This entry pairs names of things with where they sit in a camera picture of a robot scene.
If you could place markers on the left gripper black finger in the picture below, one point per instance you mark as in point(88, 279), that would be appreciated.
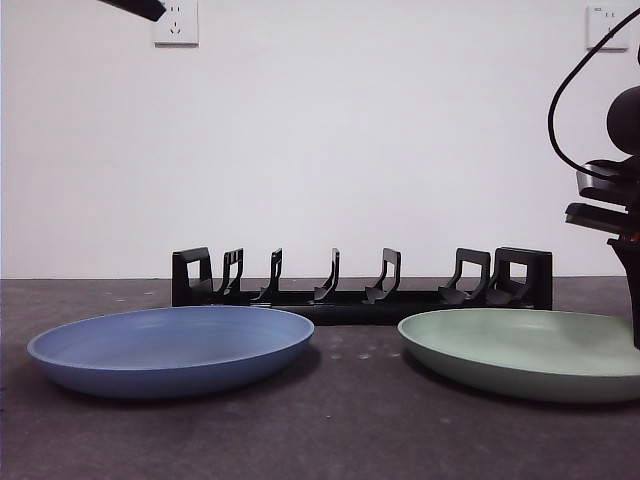
point(142, 7)

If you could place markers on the blue round plate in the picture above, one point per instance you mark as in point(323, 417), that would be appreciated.
point(170, 370)

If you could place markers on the white wall socket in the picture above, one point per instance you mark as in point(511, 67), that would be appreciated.
point(182, 36)
point(597, 22)

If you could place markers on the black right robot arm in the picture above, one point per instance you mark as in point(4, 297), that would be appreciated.
point(625, 120)

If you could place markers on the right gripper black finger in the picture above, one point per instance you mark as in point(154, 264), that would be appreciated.
point(632, 280)

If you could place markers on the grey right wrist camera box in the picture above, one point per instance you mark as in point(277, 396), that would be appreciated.
point(592, 182)

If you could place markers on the green round plate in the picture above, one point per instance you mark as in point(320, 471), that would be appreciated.
point(520, 380)

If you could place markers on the black plastic plate rack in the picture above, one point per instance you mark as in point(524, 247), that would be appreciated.
point(350, 312)

